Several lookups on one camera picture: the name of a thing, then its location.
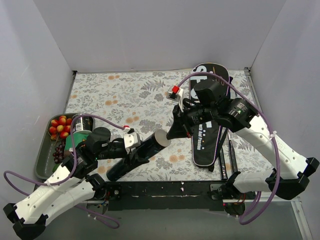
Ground black shuttlecock tube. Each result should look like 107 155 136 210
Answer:
106 129 171 182

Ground black racket cover bag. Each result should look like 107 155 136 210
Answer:
191 62 233 172

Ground black badminton racket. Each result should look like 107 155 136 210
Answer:
219 129 240 181

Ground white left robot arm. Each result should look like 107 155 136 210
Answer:
3 127 141 240

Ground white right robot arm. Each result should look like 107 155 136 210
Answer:
166 79 320 200

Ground black printed can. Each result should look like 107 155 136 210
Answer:
72 116 95 134

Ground floral tablecloth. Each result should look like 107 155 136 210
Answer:
64 70 276 182

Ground dark fake grapes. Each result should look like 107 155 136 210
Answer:
52 140 66 164

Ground red yellow fake fruit bunch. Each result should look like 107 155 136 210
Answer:
47 115 72 141

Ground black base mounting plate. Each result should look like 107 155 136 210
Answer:
105 180 224 211

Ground dark green tray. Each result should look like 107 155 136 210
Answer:
34 113 97 180

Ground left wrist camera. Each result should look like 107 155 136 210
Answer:
123 125 142 154

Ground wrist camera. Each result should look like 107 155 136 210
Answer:
123 125 142 154
166 85 185 112

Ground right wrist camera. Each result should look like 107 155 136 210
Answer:
166 85 185 112

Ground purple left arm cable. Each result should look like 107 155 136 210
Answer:
3 113 130 230

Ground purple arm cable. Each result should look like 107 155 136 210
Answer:
3 113 130 230
172 64 281 225

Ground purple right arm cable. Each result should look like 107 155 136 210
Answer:
172 64 281 225

